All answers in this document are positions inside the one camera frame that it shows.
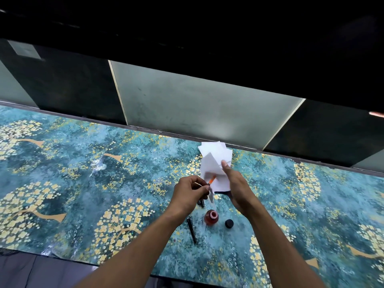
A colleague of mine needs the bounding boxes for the person's right hand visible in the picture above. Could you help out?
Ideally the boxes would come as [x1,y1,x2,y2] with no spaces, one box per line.
[221,160,262,219]

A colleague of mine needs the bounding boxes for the person's left hand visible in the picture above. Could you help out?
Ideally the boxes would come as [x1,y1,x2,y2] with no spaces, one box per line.
[167,175,211,219]

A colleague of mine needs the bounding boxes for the white tissue paper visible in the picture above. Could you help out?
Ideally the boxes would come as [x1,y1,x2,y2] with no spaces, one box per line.
[199,147,233,204]

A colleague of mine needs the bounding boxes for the orange-tipped fountain pen section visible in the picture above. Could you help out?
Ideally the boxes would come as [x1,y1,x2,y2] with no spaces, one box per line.
[194,175,217,187]

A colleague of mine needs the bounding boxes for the person's right forearm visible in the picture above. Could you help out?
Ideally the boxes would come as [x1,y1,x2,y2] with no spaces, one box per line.
[240,203,326,288]

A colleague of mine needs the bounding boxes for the person's left forearm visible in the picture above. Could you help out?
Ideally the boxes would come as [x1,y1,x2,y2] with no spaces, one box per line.
[73,207,188,288]

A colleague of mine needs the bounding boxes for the white tissue sheets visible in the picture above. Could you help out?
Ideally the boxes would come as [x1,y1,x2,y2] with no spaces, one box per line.
[198,141,227,156]

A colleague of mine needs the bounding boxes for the red ink bottle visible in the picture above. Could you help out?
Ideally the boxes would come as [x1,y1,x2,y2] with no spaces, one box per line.
[204,209,219,226]

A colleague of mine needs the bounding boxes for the black pen barrel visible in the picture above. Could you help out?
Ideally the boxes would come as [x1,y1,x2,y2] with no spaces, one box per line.
[187,217,197,245]

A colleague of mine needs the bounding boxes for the teal floral tablecloth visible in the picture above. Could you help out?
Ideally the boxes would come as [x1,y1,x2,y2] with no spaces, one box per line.
[0,105,384,288]

